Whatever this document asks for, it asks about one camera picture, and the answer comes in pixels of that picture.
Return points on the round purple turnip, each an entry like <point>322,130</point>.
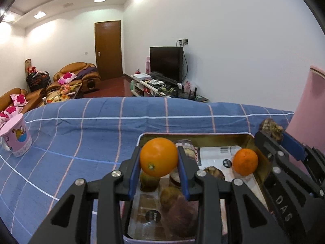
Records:
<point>181,216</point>

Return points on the black television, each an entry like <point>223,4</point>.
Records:
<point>166,63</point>

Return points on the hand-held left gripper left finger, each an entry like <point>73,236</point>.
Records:
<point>134,180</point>

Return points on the pink electric kettle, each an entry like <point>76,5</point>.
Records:
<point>309,106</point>

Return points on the pink tin box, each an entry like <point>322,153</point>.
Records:
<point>215,138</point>

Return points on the small glass jar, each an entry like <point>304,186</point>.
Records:
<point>174,179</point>

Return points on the brown kiwi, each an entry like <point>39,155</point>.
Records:
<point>170,197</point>
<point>149,183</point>

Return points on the patterned upright board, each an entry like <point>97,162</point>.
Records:
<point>28,64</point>

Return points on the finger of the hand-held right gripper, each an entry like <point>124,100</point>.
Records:
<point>294,147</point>
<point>266,144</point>

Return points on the black router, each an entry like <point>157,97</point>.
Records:
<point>188,94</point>

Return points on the wall power socket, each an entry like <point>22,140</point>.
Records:
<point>183,42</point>

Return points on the pink gift bag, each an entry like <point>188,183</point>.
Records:
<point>147,65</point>

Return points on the white television stand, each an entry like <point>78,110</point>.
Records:
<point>142,86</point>

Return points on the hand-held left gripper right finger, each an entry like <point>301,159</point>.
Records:
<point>184,180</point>

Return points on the brown leather sofa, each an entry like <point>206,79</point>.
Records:
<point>33,96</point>

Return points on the brown wooden door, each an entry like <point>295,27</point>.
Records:
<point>108,50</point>

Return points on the black rack with clothes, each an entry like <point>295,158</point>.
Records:
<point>38,80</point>

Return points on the orange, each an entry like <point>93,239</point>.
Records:
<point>245,162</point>
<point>158,156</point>

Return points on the coffee table with food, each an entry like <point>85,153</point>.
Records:
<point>61,95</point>

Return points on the blue plaid blanket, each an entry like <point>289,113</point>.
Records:
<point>88,132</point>

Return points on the brown bumpy nut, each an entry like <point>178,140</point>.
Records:
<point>214,172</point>
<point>270,127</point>

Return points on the purple throw blanket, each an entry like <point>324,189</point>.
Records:
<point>87,72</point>

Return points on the pink cartoon mug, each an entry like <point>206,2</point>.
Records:
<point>16,137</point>

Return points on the pink floral pillow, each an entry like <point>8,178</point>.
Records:
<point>18,99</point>
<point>66,77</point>
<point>9,113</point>

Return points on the printed paper sheet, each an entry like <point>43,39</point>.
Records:
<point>212,153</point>

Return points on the brown leather armchair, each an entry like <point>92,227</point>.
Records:
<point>88,83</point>

